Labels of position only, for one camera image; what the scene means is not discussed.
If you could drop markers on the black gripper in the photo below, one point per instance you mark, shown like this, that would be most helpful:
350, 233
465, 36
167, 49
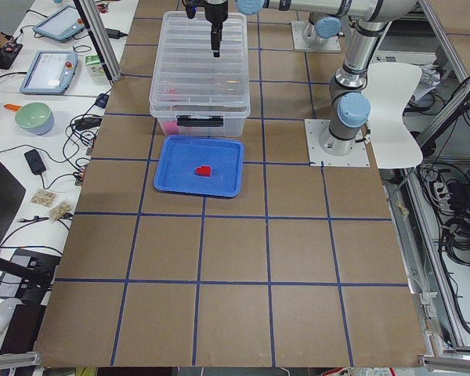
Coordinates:
215, 11

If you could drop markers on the clear plastic storage box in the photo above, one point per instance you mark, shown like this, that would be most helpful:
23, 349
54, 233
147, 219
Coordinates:
197, 117

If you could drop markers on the black power adapter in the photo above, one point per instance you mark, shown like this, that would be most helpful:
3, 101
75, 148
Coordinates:
115, 33

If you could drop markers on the green white carton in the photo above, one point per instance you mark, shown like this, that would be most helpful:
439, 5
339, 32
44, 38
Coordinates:
93, 66

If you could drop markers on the blue plastic tray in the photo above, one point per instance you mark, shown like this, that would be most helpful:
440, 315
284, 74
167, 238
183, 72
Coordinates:
180, 155

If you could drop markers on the teach pendant far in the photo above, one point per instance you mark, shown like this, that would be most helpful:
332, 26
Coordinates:
62, 25

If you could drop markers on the teach pendant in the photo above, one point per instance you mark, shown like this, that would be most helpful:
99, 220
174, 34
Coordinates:
50, 73
62, 25

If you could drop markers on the teach pendant near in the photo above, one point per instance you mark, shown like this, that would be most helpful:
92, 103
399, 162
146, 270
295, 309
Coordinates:
50, 73

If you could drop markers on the white chair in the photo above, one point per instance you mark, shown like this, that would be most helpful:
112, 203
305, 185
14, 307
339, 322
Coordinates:
389, 89

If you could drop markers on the green bowl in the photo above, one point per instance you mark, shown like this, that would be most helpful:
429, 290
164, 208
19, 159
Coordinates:
36, 118

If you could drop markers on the toy carrot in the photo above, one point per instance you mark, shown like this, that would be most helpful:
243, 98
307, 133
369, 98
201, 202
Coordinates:
12, 107

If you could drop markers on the black phone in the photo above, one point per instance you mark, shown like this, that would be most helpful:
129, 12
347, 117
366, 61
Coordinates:
35, 162

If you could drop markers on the snack bag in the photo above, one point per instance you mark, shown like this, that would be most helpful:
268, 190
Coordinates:
60, 210
43, 197

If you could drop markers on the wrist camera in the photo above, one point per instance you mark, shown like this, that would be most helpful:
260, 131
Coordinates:
191, 8

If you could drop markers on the black box latch handle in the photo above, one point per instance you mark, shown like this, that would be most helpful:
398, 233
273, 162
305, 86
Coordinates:
194, 122

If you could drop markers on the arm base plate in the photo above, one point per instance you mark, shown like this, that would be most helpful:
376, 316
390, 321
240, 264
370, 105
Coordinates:
305, 39
324, 150

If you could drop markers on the aluminium frame post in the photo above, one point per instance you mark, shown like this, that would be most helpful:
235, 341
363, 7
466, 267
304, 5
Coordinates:
97, 32

